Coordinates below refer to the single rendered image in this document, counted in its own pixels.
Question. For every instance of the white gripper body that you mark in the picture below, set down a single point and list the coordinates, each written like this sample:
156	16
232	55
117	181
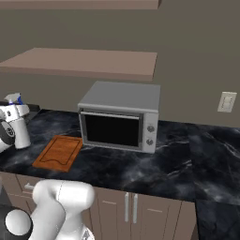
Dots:
22	111

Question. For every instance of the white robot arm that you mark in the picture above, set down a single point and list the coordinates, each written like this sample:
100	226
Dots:
62	203

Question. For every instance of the white blue spray bottle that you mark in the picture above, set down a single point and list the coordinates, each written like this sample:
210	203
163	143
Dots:
22	134

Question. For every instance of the brown wooden cutting board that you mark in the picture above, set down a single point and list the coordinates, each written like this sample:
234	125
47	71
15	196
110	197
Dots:
59	153

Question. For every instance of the taupe drawer front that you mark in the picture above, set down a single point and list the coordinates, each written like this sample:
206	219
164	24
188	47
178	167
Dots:
25	192

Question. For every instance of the black glass oven door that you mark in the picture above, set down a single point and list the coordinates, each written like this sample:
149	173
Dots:
112	129

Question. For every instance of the grey toaster oven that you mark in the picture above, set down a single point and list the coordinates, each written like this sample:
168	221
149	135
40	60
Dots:
122	97

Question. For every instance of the grey oven knob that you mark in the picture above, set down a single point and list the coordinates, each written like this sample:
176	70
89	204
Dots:
151	128
150	142

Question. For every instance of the taupe cupboard door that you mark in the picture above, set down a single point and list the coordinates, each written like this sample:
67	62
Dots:
109	215
156	218

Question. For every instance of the brown wall shelf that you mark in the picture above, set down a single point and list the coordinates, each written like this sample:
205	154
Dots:
93	64

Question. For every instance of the white wall switch plate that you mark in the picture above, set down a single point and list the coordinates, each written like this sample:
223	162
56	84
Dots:
227	102

